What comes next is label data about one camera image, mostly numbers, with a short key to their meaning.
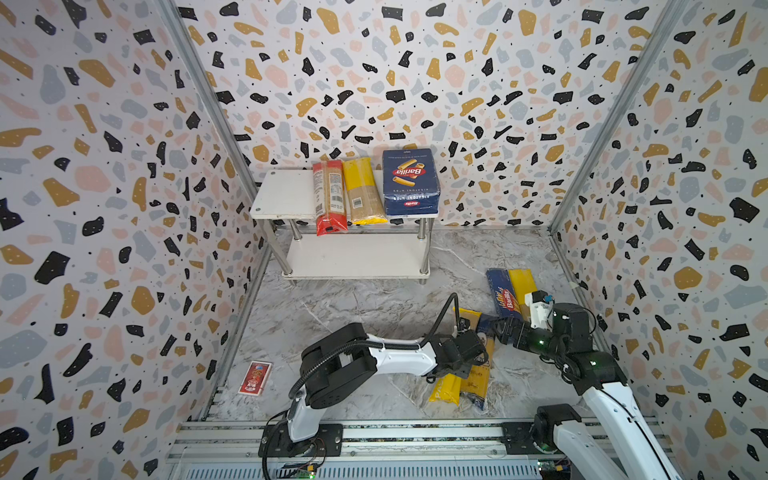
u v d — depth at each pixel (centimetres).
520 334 67
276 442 68
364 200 78
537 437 69
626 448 44
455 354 66
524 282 106
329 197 76
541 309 70
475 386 80
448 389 78
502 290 100
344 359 52
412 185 76
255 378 83
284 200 80
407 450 73
